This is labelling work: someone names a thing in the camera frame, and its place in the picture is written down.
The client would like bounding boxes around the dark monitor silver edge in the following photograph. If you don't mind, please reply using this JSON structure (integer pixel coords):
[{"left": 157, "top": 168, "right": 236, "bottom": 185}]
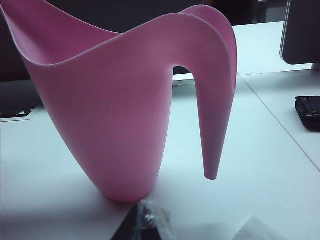
[{"left": 279, "top": 0, "right": 320, "bottom": 66}]

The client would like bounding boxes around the pink plastic watering can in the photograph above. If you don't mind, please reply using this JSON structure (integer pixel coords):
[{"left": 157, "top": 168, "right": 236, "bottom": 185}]
[{"left": 0, "top": 0, "right": 237, "bottom": 203}]

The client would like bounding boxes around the black device with screws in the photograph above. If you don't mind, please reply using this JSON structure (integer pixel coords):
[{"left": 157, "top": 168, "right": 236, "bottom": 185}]
[{"left": 294, "top": 96, "right": 320, "bottom": 130}]

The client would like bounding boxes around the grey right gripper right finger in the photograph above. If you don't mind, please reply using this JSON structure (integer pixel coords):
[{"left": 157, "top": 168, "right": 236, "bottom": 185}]
[{"left": 231, "top": 214, "right": 288, "bottom": 240}]

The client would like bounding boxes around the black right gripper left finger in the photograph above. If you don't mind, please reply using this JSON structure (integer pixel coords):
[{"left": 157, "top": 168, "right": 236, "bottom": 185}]
[{"left": 117, "top": 198, "right": 178, "bottom": 240}]

